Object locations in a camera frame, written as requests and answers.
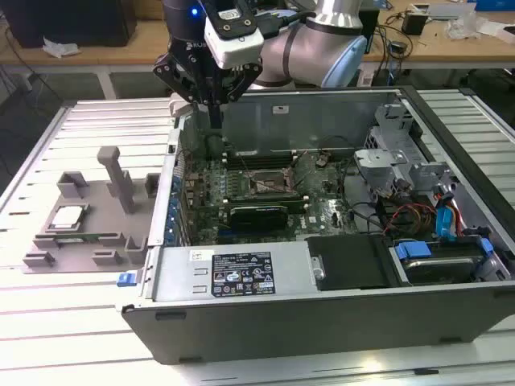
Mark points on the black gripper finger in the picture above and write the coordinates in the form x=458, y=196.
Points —
x=245, y=78
x=173, y=74

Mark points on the thin metal locking lever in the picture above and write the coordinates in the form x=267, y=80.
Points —
x=244, y=165
x=299, y=183

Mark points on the silver CPU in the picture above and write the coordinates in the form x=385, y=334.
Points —
x=68, y=217

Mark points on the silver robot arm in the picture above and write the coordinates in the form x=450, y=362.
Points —
x=314, y=52

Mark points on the CPU socket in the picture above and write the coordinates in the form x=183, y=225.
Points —
x=267, y=179

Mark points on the black RAM slot row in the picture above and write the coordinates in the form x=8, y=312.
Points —
x=257, y=160
x=265, y=204

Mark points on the black computer tower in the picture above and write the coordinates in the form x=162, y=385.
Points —
x=72, y=20

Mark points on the crumpled white paper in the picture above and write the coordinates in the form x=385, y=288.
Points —
x=60, y=48

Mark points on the black graphics card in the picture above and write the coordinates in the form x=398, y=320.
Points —
x=257, y=219

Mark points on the green motherboard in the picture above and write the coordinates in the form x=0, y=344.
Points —
x=318, y=201

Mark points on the small black adapter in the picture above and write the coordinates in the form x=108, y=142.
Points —
x=398, y=47

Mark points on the silver metal drive cage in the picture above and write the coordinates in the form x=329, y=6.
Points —
x=380, y=158

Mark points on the grey parts rack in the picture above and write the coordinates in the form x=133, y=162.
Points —
x=96, y=217

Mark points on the small black box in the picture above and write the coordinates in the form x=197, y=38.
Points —
x=413, y=23

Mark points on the green RAM stick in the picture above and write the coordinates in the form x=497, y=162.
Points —
x=76, y=239

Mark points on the silver power supply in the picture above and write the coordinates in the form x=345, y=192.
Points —
x=181, y=273

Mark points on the blue case latch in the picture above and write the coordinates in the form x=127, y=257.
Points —
x=125, y=279

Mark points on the black optical drive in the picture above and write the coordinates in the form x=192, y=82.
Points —
x=350, y=261

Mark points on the clear plastic bag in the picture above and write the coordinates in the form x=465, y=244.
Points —
x=462, y=26

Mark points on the black PC case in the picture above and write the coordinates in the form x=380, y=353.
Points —
x=281, y=329

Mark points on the flat white box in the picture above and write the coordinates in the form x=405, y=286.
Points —
x=499, y=32

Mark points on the hard disk in blue carrier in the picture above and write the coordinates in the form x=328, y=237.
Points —
x=438, y=269

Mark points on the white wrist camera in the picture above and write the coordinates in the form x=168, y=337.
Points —
x=237, y=44

